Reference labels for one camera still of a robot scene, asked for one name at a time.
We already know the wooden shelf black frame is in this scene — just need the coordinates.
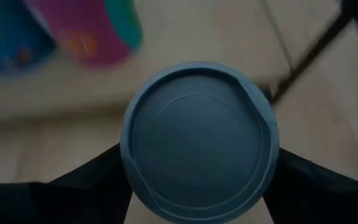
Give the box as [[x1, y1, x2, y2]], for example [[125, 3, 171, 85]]
[[0, 0, 358, 125]]

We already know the teal tuna fish can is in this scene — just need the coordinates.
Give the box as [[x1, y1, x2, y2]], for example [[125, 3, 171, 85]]
[[119, 61, 281, 224]]

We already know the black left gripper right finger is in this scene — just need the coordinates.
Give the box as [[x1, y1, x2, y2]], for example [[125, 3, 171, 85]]
[[264, 147, 358, 224]]

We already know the pink green rainbow can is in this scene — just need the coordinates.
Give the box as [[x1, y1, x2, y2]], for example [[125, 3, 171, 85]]
[[23, 0, 144, 68]]

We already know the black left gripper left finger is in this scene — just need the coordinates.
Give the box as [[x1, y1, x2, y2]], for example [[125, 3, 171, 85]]
[[0, 142, 134, 224]]

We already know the blue labelled can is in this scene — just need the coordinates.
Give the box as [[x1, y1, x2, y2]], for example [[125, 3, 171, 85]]
[[0, 0, 58, 75]]

